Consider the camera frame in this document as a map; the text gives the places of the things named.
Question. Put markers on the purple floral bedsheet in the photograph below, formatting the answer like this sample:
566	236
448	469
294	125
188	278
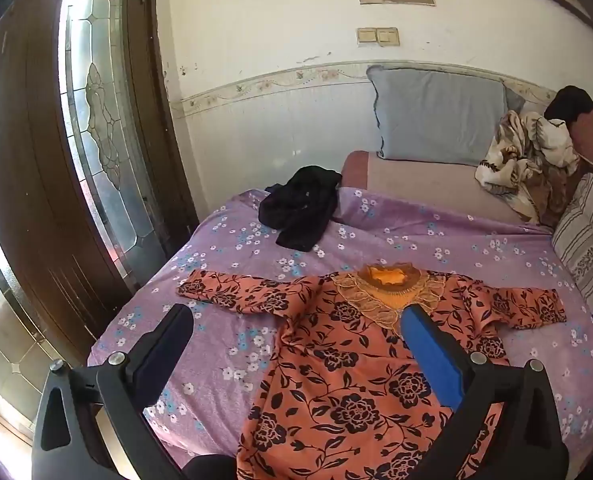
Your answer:
203	407

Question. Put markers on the striped cushion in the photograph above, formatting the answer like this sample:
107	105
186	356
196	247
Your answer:
573	238

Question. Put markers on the beige wall switches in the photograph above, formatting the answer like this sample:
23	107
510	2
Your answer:
382	36

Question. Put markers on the dark garment on headboard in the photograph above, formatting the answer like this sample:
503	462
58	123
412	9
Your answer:
568	104

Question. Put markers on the pink mattress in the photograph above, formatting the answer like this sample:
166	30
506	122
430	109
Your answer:
375	189

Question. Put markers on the grey pillow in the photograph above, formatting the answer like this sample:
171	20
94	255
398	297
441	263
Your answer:
430	116

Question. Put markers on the brown wooden door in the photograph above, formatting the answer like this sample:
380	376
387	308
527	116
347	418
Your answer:
93	197

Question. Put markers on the beige floral blanket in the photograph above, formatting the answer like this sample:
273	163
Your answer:
532	166

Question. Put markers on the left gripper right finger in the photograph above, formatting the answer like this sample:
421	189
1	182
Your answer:
527	442

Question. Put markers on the black garment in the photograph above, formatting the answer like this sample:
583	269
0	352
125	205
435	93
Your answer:
301	209

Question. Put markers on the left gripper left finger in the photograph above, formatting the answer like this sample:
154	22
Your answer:
68	443

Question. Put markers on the orange floral dress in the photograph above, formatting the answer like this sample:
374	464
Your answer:
342	397

